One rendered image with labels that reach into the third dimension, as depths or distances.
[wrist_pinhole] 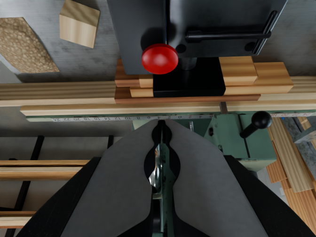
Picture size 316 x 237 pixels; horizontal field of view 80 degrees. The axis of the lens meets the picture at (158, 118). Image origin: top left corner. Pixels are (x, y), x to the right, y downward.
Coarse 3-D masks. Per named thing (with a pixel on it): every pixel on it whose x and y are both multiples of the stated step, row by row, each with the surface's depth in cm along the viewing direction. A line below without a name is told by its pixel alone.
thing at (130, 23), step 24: (120, 0) 13; (144, 0) 13; (168, 0) 14; (192, 0) 13; (216, 0) 13; (240, 0) 14; (264, 0) 14; (120, 24) 14; (144, 24) 14; (168, 24) 15; (192, 24) 15; (216, 24) 15; (240, 24) 15; (264, 24) 15; (120, 48) 16; (144, 48) 16; (192, 48) 17; (216, 48) 17; (240, 48) 17; (144, 72) 18
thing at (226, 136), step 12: (216, 120) 26; (228, 120) 26; (240, 120) 26; (216, 132) 26; (228, 132) 25; (240, 132) 25; (264, 132) 25; (216, 144) 25; (228, 144) 24; (240, 144) 24; (252, 144) 24; (264, 144) 24; (240, 156) 24; (252, 156) 24; (264, 156) 24; (252, 168) 26
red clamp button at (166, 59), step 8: (152, 48) 14; (160, 48) 14; (168, 48) 14; (144, 56) 15; (152, 56) 15; (160, 56) 15; (168, 56) 15; (176, 56) 15; (144, 64) 16; (152, 64) 15; (160, 64) 15; (168, 64) 15; (176, 64) 16; (152, 72) 16; (160, 72) 16
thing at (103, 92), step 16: (304, 80) 34; (0, 96) 35; (16, 96) 34; (32, 96) 34; (48, 96) 34; (64, 96) 34; (80, 96) 34; (96, 96) 34; (112, 96) 34; (272, 96) 34; (288, 96) 34; (304, 96) 34
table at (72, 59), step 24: (0, 0) 23; (24, 0) 23; (48, 0) 23; (72, 0) 23; (96, 0) 23; (288, 0) 23; (312, 0) 23; (48, 24) 26; (288, 24) 26; (312, 24) 26; (48, 48) 29; (72, 48) 29; (96, 48) 29; (264, 48) 29; (288, 48) 30; (312, 48) 30; (48, 72) 34; (72, 72) 34; (96, 72) 34; (288, 72) 34; (312, 72) 34
